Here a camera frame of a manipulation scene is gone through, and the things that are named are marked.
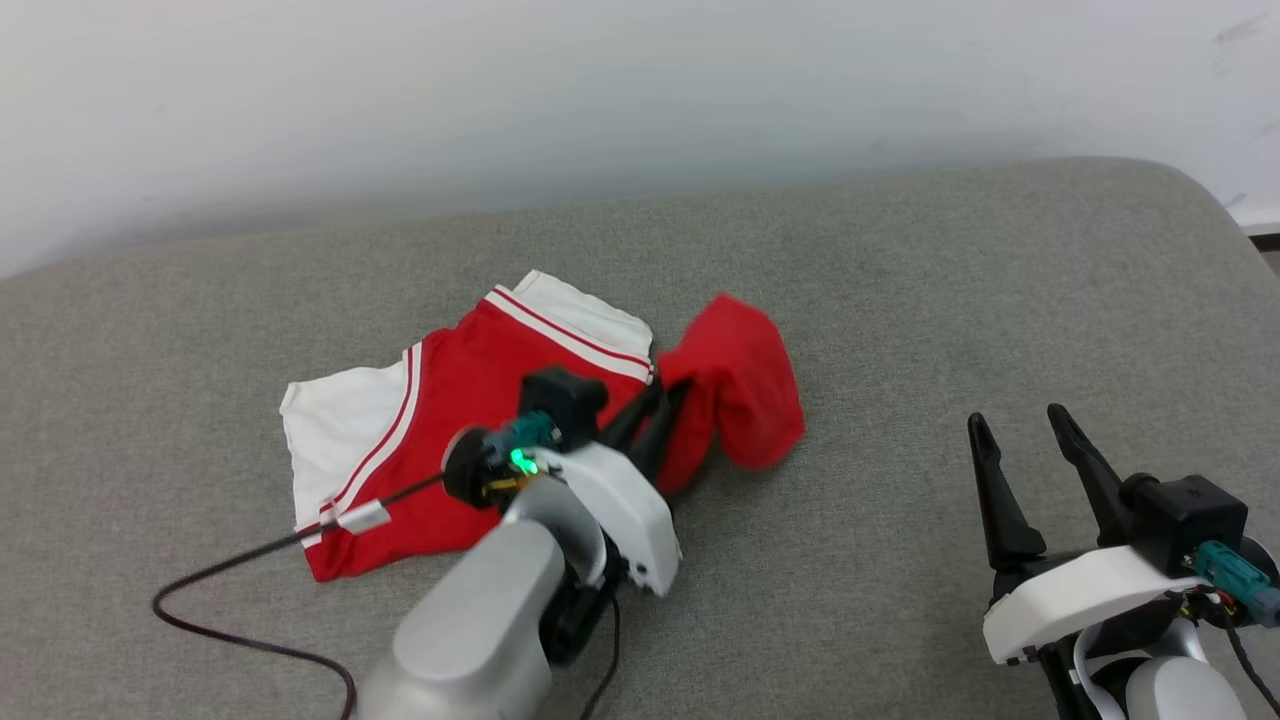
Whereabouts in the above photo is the grey fabric sofa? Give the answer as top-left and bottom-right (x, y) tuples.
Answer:
(0, 157), (1280, 720)

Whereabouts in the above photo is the black left camera cable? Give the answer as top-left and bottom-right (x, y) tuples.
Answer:
(151, 472), (448, 720)

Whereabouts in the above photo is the teal left camera connector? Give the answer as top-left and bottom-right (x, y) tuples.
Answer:
(482, 411), (562, 459)

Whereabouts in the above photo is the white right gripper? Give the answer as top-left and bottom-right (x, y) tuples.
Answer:
(966, 402), (1213, 668)

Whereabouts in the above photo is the teal camera connector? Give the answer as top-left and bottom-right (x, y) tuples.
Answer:
(482, 411), (562, 459)
(1194, 541), (1280, 630)

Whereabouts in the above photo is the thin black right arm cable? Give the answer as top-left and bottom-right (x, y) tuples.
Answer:
(1222, 618), (1280, 720)

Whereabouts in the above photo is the red and white shirt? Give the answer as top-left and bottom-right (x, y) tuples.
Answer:
(279, 269), (807, 584)

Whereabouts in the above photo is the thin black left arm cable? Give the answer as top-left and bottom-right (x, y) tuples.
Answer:
(578, 597), (623, 720)

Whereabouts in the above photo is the teal right camera connector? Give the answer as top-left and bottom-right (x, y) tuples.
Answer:
(1194, 541), (1280, 630)

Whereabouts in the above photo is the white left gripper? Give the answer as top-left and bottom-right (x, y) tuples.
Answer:
(538, 379), (694, 598)

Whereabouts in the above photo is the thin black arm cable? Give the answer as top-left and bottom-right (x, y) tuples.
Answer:
(578, 597), (623, 720)
(1222, 618), (1280, 720)

